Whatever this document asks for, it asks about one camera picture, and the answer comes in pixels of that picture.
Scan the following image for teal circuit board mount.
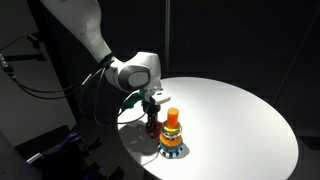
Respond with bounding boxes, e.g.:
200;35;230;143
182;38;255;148
120;92;143;111

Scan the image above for green bumpy toy ring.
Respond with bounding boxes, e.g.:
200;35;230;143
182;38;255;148
161;122;183;135

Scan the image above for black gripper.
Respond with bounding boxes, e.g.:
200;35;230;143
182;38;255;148
141;99;160;135

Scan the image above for black robot cart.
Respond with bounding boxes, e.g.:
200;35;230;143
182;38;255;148
14;124;124;180

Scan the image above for colourful ring stacking toy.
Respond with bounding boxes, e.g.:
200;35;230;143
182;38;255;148
157;107;185;160

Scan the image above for yellow-orange toy ring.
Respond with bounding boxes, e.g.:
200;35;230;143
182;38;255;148
159;132;183;147

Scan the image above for grey vertical pole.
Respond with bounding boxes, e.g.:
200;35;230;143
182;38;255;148
164;0;172;79

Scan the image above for long black cable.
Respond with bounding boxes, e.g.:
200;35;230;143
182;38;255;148
0;54;111;101

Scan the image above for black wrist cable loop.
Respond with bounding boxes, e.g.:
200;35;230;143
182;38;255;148
78;64;151;127

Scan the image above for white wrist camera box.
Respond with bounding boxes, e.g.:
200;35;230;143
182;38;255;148
148;92;172;105

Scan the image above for blue toy ring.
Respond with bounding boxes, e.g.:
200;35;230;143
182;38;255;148
158;141;184;154

